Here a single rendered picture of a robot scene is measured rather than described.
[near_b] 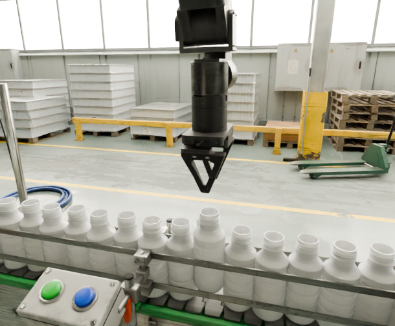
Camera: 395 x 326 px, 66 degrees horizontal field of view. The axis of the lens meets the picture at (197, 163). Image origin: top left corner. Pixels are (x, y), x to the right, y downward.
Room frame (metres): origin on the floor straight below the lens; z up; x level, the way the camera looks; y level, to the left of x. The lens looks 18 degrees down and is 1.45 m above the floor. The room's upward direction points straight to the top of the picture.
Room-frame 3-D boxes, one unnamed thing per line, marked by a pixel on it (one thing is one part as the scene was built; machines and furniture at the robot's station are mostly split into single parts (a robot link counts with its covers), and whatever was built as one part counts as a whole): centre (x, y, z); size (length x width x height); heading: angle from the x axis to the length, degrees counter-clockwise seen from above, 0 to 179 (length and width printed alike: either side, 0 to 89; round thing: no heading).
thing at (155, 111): (6.66, 0.76, 0.33); 1.25 x 1.03 x 0.66; 163
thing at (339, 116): (5.76, -3.15, 0.51); 1.26 x 1.08 x 1.02; 165
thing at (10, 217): (0.62, 0.43, 1.08); 0.06 x 0.06 x 0.17
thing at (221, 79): (0.49, -0.02, 1.43); 0.07 x 0.06 x 0.07; 164
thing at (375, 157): (4.14, -2.10, 0.58); 1.45 x 0.54 x 1.16; 95
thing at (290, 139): (6.06, -1.90, 0.16); 1.23 x 1.02 x 0.31; 163
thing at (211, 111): (0.48, -0.02, 1.37); 0.10 x 0.07 x 0.07; 165
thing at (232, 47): (0.52, -0.03, 1.47); 0.12 x 0.09 x 0.12; 164
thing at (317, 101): (4.78, -1.82, 0.55); 0.40 x 0.34 x 1.10; 75
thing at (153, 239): (0.53, 0.09, 1.08); 0.06 x 0.06 x 0.17
